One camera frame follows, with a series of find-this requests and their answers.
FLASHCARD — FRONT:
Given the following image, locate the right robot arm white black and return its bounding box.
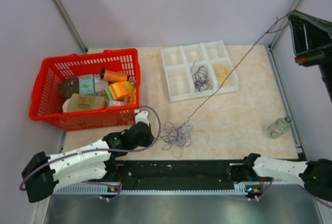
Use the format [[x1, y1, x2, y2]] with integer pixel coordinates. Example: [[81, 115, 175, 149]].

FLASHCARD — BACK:
[[241, 10, 331, 201]]

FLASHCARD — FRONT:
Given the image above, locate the rainbow striped box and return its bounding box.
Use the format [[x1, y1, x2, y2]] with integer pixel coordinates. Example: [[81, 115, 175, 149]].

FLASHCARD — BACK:
[[102, 81, 136, 101]]

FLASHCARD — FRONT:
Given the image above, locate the brown cardboard box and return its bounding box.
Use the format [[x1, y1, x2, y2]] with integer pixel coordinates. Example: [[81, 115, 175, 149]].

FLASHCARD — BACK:
[[66, 94, 106, 113]]

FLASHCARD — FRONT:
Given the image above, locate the aluminium frame post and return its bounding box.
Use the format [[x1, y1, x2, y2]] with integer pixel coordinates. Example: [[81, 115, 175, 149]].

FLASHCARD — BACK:
[[52, 0, 88, 53], [268, 0, 304, 51]]

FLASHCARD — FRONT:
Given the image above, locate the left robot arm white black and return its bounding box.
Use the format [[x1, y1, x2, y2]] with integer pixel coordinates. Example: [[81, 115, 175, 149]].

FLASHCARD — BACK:
[[19, 122, 157, 203]]

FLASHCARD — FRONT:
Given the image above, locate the aluminium frame post left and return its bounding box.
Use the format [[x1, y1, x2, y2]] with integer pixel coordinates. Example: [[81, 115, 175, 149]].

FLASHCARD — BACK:
[[52, 0, 88, 53]]

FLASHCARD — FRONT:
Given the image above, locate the yellow cable in tray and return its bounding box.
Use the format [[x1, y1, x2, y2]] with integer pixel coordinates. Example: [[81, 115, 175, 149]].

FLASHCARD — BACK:
[[213, 63, 231, 87]]

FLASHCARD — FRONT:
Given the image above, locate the orange cylinder can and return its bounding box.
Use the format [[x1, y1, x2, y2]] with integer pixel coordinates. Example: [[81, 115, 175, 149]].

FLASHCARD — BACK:
[[100, 69, 128, 83]]

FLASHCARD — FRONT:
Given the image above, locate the white compartment organizer tray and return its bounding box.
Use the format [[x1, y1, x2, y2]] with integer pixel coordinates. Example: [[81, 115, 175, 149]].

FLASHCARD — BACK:
[[161, 40, 239, 102]]

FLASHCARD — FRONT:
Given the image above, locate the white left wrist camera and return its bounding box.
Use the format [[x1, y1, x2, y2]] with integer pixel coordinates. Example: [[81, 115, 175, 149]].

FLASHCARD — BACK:
[[134, 109, 150, 125]]

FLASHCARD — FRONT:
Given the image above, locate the brown round cookie pack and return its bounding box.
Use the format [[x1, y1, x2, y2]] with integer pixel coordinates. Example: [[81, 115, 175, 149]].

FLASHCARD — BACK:
[[59, 77, 79, 99]]

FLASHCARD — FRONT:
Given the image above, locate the red plastic basket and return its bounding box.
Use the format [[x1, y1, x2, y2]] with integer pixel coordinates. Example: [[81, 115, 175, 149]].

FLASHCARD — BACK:
[[29, 48, 141, 131]]

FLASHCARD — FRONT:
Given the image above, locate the grey white box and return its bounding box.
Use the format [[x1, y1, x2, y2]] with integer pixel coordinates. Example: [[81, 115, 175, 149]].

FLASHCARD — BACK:
[[94, 75, 109, 96]]

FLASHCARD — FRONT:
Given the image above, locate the slotted grey cable duct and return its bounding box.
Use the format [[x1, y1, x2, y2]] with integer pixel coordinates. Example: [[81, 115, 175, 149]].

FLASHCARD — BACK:
[[51, 184, 268, 195]]

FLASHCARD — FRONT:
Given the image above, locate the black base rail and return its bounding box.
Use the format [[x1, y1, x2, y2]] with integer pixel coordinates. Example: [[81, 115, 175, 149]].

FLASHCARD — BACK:
[[88, 159, 262, 190]]

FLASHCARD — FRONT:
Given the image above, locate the light blue box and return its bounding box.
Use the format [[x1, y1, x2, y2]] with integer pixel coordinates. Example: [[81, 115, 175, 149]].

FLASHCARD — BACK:
[[78, 74, 95, 95]]

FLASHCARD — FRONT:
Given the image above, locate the clear plastic bottle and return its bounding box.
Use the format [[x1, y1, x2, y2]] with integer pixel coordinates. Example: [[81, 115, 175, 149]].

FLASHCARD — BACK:
[[267, 116, 292, 138]]

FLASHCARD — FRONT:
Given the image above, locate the aluminium frame post right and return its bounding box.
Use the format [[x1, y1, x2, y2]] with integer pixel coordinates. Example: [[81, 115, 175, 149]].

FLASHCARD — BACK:
[[268, 0, 304, 51]]

